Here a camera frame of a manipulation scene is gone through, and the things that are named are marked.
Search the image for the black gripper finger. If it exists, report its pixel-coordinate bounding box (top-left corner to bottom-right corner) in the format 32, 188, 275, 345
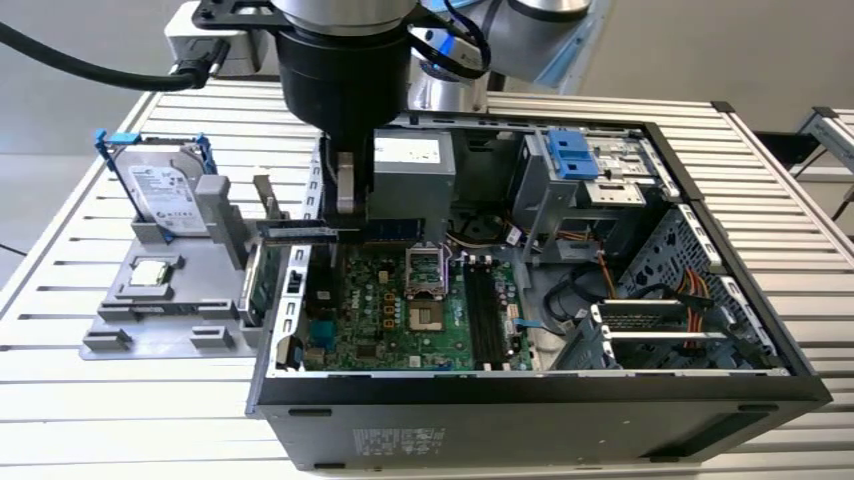
318, 133, 375, 236

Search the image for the RAM stick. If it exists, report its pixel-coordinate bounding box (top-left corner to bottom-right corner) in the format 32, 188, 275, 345
130, 301, 227, 317
256, 217, 426, 247

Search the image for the grey power supply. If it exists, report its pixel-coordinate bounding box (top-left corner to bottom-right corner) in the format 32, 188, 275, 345
370, 127, 459, 251

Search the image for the metal socket cover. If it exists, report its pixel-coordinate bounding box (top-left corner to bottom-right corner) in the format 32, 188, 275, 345
404, 243, 448, 297

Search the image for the round black speaker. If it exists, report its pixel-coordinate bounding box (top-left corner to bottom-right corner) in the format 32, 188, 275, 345
459, 214, 512, 246

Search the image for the green graphics card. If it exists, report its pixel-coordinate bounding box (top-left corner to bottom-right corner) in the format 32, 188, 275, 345
239, 173, 295, 326

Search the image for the thin locking lever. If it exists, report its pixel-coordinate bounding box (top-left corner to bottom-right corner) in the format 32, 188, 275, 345
440, 251, 468, 297

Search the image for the green motherboard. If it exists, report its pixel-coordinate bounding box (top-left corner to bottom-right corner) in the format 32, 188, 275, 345
303, 244, 535, 372

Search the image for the hard disk in blue carrier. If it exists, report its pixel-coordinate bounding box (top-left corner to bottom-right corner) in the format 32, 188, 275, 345
92, 128, 215, 239

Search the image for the CPU socket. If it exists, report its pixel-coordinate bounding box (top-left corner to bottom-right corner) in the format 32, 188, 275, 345
407, 298, 447, 335

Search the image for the grey parts rack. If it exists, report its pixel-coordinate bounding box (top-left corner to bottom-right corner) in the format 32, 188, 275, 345
77, 174, 295, 361

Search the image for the blue plastic drive latch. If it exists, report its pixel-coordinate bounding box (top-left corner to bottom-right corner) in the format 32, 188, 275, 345
545, 128, 595, 181

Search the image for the silver CPU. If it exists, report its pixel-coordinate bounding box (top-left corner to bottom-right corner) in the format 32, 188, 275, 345
130, 259, 172, 286

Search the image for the grey metal disk bay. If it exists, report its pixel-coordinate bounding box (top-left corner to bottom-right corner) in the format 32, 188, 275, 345
551, 297, 735, 371

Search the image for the black PC case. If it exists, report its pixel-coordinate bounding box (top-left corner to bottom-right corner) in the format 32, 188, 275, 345
244, 104, 834, 471

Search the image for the metal slat side table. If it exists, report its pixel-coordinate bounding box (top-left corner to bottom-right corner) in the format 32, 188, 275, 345
790, 106, 854, 181

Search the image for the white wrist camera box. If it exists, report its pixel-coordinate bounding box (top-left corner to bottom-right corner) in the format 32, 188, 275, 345
163, 8, 267, 80

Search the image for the small white wrist camera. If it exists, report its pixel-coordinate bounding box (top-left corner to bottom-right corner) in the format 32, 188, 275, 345
407, 25, 492, 81

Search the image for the black camera cable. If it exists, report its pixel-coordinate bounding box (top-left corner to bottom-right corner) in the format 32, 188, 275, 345
0, 22, 232, 93

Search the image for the black wire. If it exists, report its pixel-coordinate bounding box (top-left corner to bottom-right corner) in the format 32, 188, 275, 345
542, 264, 606, 334

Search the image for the blue flat wire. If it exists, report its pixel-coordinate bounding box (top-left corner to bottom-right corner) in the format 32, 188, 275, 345
512, 318, 575, 334

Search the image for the thin orange wire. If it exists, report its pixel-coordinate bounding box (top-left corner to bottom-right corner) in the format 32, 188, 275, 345
595, 249, 617, 301

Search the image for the orange yellow red wire bundle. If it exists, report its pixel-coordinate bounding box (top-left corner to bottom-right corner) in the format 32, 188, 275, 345
678, 268, 713, 351

